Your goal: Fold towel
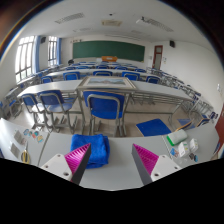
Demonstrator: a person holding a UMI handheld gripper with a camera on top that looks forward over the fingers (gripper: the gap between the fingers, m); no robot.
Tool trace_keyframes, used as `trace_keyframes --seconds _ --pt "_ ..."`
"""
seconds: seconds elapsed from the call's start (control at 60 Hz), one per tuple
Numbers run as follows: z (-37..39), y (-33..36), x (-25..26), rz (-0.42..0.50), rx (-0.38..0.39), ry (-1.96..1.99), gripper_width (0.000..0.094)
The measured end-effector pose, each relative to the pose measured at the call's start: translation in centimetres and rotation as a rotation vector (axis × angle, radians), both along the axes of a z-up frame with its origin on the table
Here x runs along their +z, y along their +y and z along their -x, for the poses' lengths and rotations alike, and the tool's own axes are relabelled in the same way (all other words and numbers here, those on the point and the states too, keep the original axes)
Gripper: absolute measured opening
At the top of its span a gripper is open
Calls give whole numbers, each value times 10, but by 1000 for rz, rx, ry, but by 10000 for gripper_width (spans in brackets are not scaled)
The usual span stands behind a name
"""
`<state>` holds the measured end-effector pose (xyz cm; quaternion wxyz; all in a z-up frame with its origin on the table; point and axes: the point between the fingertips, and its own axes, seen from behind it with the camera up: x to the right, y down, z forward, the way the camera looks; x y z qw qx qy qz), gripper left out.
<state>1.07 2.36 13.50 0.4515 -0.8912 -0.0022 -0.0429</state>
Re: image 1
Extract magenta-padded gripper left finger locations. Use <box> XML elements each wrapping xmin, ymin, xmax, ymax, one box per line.
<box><xmin>39</xmin><ymin>142</ymin><xmax>92</xmax><ymax>186</ymax></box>

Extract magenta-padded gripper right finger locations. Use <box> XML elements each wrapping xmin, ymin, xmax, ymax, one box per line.
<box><xmin>131</xmin><ymin>143</ymin><xmax>183</xmax><ymax>186</ymax></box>

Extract blue towel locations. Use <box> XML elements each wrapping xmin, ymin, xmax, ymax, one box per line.
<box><xmin>70</xmin><ymin>133</ymin><xmax>111</xmax><ymax>170</ymax></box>

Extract small blue card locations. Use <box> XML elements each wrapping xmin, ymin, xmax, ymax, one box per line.
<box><xmin>169</xmin><ymin>147</ymin><xmax>180</xmax><ymax>158</ymax></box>

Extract small white box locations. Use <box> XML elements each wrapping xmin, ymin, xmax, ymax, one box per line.
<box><xmin>188</xmin><ymin>137</ymin><xmax>200</xmax><ymax>152</ymax></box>
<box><xmin>177</xmin><ymin>142</ymin><xmax>191</xmax><ymax>158</ymax></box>

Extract green and white packet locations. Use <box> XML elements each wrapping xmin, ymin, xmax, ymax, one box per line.
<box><xmin>166</xmin><ymin>128</ymin><xmax>189</xmax><ymax>147</ymax></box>

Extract grey card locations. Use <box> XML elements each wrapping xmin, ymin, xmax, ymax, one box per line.
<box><xmin>12</xmin><ymin>130</ymin><xmax>24</xmax><ymax>145</ymax></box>
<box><xmin>9</xmin><ymin>142</ymin><xmax>21</xmax><ymax>160</ymax></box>

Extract long grey classroom desk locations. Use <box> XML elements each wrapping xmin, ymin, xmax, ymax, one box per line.
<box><xmin>76</xmin><ymin>79</ymin><xmax>195</xmax><ymax>135</ymax></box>

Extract framed picture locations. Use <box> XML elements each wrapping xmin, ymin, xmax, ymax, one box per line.
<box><xmin>78</xmin><ymin>75</ymin><xmax>137</xmax><ymax>91</ymax></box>

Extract group of blue classroom chairs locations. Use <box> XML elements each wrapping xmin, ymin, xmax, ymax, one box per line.
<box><xmin>39</xmin><ymin>59</ymin><xmax>215</xmax><ymax>88</ymax></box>

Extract brown door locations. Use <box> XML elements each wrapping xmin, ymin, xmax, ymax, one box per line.
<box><xmin>152</xmin><ymin>44</ymin><xmax>165</xmax><ymax>70</ymax></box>

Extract large white-framed window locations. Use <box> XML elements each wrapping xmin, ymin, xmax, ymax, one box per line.
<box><xmin>14</xmin><ymin>35</ymin><xmax>36</xmax><ymax>84</ymax></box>

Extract narrow white-framed window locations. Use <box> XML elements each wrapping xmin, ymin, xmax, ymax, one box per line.
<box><xmin>47</xmin><ymin>35</ymin><xmax>59</xmax><ymax>67</ymax></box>

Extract orange lectern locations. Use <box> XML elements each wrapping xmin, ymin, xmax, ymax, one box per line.
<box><xmin>101</xmin><ymin>55</ymin><xmax>119</xmax><ymax>63</ymax></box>

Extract green blackboard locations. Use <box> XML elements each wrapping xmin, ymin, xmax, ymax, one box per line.
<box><xmin>72</xmin><ymin>40</ymin><xmax>146</xmax><ymax>63</ymax></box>

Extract ceiling vent grille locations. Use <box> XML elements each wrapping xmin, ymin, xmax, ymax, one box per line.
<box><xmin>54</xmin><ymin>12</ymin><xmax>86</xmax><ymax>25</ymax></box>

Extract ceiling air conditioner unit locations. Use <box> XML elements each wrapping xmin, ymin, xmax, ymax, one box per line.
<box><xmin>101</xmin><ymin>19</ymin><xmax>124</xmax><ymax>27</ymax></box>

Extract yellow-handled pliers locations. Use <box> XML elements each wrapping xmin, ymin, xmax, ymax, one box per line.
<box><xmin>20</xmin><ymin>149</ymin><xmax>31</xmax><ymax>165</ymax></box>

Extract blue chair with grey frame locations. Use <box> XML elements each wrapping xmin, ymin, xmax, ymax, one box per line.
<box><xmin>20</xmin><ymin>93</ymin><xmax>45</xmax><ymax>130</ymax></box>
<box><xmin>135</xmin><ymin>117</ymin><xmax>173</xmax><ymax>138</ymax></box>
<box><xmin>82</xmin><ymin>90</ymin><xmax>130</xmax><ymax>138</ymax></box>
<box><xmin>36</xmin><ymin>89</ymin><xmax>76</xmax><ymax>133</ymax></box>

